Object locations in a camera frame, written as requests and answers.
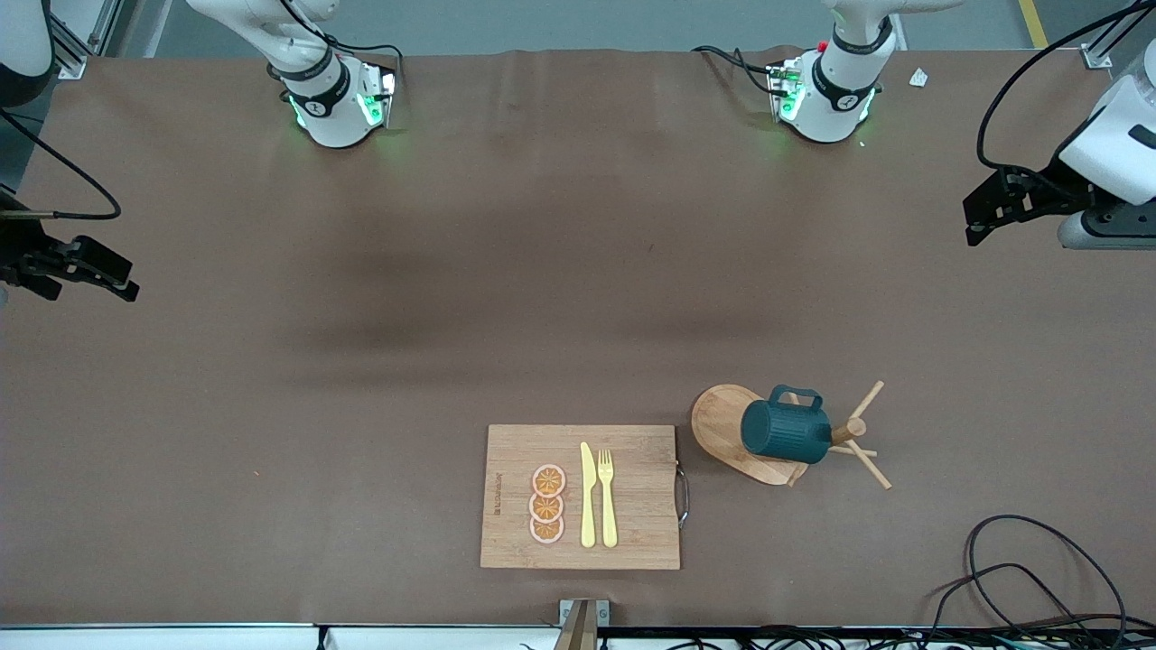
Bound wooden cutting board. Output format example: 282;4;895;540
480;424;691;571

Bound yellow plastic fork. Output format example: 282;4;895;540
597;449;619;549

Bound dark green ribbed cup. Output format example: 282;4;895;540
741;385;833;464

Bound yellow plastic knife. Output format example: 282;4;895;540
580;441;598;549

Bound brown table cover mat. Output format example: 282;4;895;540
0;45;1156;630

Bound white table edge rail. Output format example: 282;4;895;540
0;623;561;650

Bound wooden cup rack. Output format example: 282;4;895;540
692;380;893;490

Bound black arm base cable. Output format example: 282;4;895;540
692;45;782;96

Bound aluminium frame struts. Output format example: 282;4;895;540
50;0;168;80

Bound aluminium profile bar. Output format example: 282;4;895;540
1081;0;1156;70

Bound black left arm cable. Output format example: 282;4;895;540
977;0;1156;172

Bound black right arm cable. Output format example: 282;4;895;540
0;107;122;221

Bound black floor cable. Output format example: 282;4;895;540
966;515;1130;637
921;564;1156;650

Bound metal mount bracket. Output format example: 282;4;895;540
553;599;611;650

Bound tangled black cable bundle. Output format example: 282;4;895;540
686;623;1156;650

